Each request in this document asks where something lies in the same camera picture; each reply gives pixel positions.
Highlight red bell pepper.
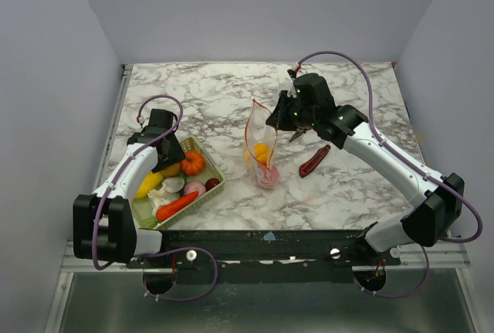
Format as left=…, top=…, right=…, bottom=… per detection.
left=255, top=165, right=279, bottom=189

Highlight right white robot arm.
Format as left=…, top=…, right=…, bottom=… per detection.
left=266, top=73, right=465, bottom=265

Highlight dark red plum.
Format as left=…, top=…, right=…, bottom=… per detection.
left=205, top=178, right=221, bottom=191

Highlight yellow handled pliers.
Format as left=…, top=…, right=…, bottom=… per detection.
left=289, top=127, right=309, bottom=143

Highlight pink purple onion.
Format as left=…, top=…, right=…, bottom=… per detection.
left=183, top=181, right=207, bottom=196

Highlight small orange pumpkin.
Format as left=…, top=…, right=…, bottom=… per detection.
left=180, top=151, right=205, bottom=176

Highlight red black utility knife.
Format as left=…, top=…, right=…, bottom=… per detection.
left=299, top=144, right=331, bottom=178

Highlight white garlic bulb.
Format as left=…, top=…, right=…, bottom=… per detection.
left=147, top=189, right=180, bottom=216

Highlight aluminium frame rail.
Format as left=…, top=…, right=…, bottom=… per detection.
left=60, top=63, right=134, bottom=274

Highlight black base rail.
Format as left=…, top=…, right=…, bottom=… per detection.
left=127, top=230, right=401, bottom=284

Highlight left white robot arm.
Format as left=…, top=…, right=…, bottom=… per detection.
left=73, top=109, right=184, bottom=270

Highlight yellow mango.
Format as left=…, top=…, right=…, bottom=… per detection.
left=134, top=163, right=180, bottom=199

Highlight yellow bell pepper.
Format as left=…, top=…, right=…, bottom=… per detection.
left=254, top=143, right=269, bottom=165

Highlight orange carrot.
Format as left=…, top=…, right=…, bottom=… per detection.
left=156, top=191, right=200, bottom=222

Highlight white mushroom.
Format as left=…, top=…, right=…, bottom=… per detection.
left=161, top=176, right=185, bottom=193

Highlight green plastic basket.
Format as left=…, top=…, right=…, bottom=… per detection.
left=131, top=135, right=225, bottom=229

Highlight clear zip top bag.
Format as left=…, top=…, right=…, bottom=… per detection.
left=243, top=100, right=279, bottom=189

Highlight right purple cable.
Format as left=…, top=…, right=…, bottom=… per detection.
left=295, top=50, right=483, bottom=299

